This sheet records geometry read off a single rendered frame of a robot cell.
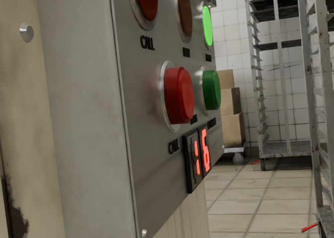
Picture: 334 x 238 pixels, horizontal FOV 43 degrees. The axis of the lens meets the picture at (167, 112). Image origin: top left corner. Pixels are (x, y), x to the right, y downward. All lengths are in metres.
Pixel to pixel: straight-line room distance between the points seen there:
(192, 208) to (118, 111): 0.24
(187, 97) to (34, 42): 0.09
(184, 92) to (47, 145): 0.08
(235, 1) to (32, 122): 4.33
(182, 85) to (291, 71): 4.14
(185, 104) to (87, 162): 0.07
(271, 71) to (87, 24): 4.21
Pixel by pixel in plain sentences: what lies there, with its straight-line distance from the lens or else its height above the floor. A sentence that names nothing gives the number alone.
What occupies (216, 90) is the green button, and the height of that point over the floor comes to 0.76.
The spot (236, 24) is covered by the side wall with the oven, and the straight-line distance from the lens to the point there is 4.43.
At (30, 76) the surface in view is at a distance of 0.17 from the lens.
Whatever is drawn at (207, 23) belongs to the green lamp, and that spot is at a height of 0.81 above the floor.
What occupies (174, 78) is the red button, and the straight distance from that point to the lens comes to 0.21.
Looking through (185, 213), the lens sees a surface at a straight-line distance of 0.36.
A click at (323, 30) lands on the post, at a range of 1.47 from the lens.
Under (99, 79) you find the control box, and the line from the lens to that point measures 0.16.
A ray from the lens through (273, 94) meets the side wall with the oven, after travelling 4.36.
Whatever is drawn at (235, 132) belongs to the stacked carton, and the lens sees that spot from 3.98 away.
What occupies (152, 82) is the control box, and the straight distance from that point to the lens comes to 0.20.
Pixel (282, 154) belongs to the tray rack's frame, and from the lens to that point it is 3.64.
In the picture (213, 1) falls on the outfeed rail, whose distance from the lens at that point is 0.42.
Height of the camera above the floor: 0.76
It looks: 3 degrees down
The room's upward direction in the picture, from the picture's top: 6 degrees counter-clockwise
